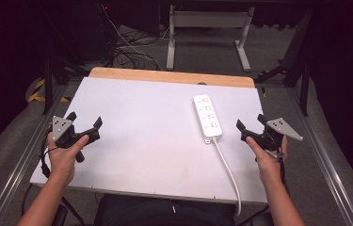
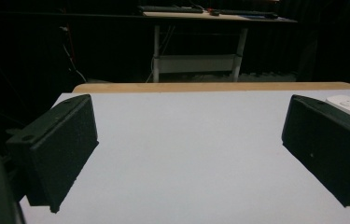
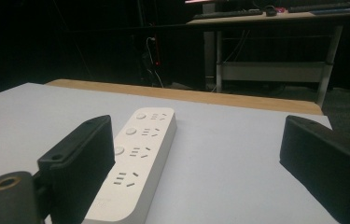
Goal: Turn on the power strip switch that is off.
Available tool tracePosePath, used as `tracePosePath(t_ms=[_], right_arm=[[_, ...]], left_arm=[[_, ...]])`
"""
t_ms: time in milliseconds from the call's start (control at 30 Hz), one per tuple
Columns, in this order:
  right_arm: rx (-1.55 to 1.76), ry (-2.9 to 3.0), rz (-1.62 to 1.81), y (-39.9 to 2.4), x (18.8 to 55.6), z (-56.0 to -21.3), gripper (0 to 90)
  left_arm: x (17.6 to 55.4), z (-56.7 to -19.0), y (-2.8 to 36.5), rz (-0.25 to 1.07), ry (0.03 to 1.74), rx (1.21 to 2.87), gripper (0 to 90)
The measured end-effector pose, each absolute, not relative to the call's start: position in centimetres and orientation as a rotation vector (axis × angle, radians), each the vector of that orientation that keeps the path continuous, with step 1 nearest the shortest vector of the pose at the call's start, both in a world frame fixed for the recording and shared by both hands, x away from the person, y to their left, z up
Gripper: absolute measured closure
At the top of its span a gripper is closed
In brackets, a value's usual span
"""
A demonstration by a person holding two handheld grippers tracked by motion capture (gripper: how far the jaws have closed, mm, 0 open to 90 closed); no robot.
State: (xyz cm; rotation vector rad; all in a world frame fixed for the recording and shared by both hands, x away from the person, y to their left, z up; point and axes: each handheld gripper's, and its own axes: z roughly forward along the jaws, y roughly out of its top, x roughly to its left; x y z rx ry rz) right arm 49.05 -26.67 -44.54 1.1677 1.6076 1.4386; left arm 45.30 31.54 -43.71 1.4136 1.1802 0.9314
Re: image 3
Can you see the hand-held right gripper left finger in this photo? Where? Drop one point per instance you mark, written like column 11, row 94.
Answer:
column 79, row 161

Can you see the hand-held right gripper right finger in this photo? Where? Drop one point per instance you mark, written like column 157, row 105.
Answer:
column 325, row 165

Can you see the white power strip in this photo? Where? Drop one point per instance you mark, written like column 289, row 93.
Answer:
column 138, row 161

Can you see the grey table mat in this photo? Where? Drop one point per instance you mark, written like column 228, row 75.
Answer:
column 213, row 161

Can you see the wooden desk with metal legs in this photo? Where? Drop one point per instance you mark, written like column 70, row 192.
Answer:
column 275, row 46

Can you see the black computer mouse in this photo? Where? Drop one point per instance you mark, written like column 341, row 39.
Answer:
column 270, row 11

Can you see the black keyboard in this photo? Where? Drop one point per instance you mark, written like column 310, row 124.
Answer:
column 228, row 13

